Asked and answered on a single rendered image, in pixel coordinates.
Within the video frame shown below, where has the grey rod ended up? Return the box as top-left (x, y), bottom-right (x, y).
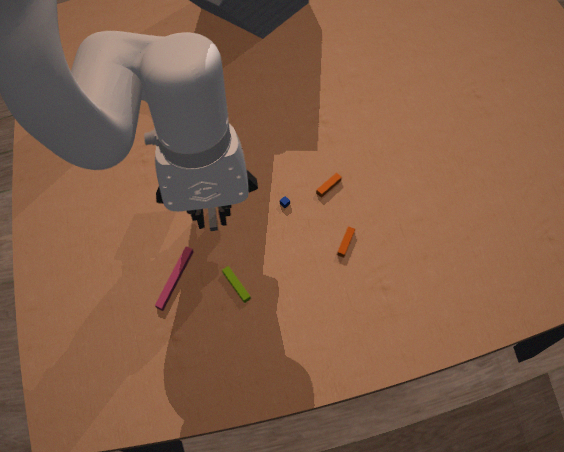
top-left (208, 207), bottom-right (218, 231)

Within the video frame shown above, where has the orange rod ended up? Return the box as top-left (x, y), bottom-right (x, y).
top-left (316, 173), bottom-right (342, 198)
top-left (337, 226), bottom-right (355, 258)

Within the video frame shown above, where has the lime green rod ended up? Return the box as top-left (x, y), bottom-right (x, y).
top-left (222, 266), bottom-right (251, 303)

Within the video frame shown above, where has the dark pink rod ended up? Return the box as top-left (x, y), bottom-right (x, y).
top-left (155, 246), bottom-right (193, 311)

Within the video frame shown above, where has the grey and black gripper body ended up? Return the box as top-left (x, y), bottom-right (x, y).
top-left (155, 124), bottom-right (249, 212)

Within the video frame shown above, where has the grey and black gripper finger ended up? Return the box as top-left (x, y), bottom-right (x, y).
top-left (218, 169), bottom-right (258, 226)
top-left (156, 187), bottom-right (205, 229)

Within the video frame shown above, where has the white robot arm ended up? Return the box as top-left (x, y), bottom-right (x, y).
top-left (0, 0), bottom-right (230, 170)

